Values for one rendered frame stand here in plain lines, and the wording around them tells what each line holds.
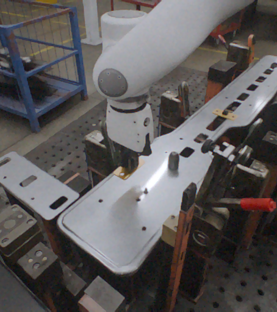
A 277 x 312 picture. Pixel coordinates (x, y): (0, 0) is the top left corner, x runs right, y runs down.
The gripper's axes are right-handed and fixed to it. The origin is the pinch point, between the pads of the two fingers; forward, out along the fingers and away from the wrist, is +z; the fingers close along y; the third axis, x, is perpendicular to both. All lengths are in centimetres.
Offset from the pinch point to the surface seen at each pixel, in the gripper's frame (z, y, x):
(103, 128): -1.9, 11.9, -3.8
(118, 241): 8.0, -8.6, 14.6
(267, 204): -6.6, -30.6, 0.8
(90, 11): 59, 322, -298
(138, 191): 8.0, -3.4, 0.9
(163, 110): 9.7, 15.0, -38.4
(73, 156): 38, 50, -20
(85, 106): 108, 175, -137
